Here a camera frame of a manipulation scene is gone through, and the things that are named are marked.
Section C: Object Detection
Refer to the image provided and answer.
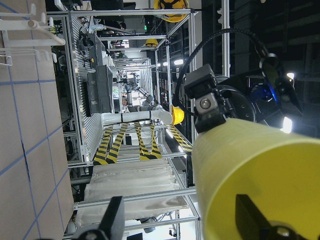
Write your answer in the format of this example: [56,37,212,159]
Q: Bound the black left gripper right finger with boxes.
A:
[235,194,271,240]

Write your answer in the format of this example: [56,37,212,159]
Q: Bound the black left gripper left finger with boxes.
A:
[98,196,125,240]

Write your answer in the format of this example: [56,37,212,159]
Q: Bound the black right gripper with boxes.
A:
[194,84,282,134]

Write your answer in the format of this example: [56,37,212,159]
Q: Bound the yellow plastic cup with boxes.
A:
[192,118,320,240]

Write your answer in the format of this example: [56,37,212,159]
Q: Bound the yellow hard hat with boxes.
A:
[153,0,189,23]

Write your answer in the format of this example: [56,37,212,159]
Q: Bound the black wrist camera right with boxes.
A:
[184,63,217,99]

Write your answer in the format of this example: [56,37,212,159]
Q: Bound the white wire cup rack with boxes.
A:
[0,3,66,67]

